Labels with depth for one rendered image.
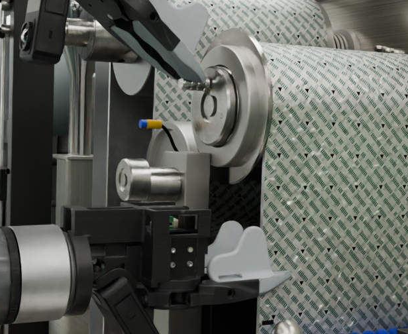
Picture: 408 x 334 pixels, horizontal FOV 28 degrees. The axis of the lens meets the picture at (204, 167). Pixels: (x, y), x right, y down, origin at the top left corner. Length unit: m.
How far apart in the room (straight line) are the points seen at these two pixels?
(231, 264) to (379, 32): 0.51
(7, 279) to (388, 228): 0.38
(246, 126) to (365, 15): 0.45
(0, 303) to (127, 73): 0.47
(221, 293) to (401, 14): 0.54
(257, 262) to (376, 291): 0.15
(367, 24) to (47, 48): 0.56
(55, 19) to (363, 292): 0.38
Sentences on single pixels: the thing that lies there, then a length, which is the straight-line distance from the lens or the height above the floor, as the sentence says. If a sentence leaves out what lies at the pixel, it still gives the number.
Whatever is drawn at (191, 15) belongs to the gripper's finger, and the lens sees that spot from 0.76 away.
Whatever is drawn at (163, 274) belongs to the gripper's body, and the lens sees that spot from 0.67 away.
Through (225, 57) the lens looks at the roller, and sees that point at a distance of 0.78.
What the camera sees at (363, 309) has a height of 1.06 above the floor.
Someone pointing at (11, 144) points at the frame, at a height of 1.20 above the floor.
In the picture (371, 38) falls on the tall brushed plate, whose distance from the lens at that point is 1.14.
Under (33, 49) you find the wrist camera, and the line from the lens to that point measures 0.71.
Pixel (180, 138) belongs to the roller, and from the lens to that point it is 0.88.
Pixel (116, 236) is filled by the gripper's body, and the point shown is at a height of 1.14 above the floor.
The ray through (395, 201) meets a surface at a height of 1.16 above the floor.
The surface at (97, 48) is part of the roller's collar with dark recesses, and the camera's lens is 0.98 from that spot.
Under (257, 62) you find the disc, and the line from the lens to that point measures 0.75.
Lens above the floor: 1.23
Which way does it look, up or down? 3 degrees down
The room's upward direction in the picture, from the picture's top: 2 degrees clockwise
